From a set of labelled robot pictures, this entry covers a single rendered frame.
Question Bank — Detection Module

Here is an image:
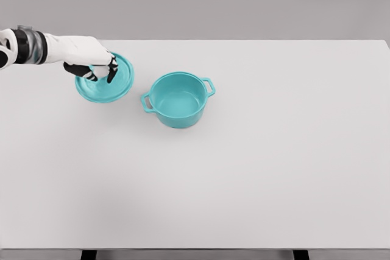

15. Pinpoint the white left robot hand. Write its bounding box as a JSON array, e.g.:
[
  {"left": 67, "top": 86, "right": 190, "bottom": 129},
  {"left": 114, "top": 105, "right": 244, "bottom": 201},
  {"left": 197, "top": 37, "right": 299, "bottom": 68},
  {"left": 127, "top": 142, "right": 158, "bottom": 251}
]
[{"left": 62, "top": 35, "right": 119, "bottom": 84}]

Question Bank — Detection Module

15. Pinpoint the teal pot lid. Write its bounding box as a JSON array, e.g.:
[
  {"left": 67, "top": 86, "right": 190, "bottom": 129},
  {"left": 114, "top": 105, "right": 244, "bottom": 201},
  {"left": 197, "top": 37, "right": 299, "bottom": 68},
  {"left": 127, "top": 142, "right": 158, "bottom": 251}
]
[{"left": 74, "top": 52, "right": 135, "bottom": 104}]

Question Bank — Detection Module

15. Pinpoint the teal pot with handles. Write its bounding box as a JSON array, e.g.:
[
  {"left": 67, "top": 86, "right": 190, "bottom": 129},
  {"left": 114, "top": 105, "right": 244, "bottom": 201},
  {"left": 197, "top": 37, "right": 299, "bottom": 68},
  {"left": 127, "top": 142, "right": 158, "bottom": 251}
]
[{"left": 140, "top": 71, "right": 217, "bottom": 129}]

